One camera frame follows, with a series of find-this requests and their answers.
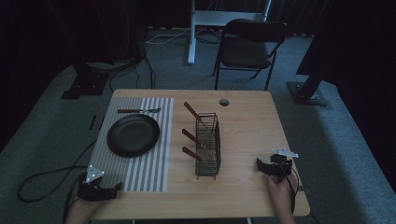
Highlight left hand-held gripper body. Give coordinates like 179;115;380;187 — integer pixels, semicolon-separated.
77;164;118;203

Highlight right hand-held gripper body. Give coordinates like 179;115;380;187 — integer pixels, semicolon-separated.
268;147;300;184

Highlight person's left hand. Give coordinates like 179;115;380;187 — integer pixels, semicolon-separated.
65;195;106;220

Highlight person's right hand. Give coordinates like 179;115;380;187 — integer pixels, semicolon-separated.
266;173;299;210

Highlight grey striped placemat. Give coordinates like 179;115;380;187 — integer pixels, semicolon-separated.
88;96;175;193

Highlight black round plate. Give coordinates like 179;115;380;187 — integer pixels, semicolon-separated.
106;113;161;159

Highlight black metal stand base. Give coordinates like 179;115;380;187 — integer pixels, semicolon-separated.
61;60;110;101
286;72;330;107

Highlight black folding chair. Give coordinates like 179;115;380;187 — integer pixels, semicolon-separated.
212;18;289;91

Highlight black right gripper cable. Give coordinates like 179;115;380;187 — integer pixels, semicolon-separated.
276;161;301;215

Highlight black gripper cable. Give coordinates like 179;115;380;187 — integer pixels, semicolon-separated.
16;139;98;224
276;161;301;215

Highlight black wire cutlery rack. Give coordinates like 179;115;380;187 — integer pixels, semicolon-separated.
194;112;222;181

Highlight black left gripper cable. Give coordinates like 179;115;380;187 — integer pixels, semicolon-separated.
16;139;98;224

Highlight wooden handled cutlery piece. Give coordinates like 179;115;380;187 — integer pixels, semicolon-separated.
181;146;217;166
181;128;216;154
183;101;210;131

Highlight wooden handled fork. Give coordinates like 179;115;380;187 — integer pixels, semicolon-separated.
117;106;163;115

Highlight black floor cables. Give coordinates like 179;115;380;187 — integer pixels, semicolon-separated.
106;46;157;93

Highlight white floor cable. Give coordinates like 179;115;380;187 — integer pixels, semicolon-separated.
144;27;191;46

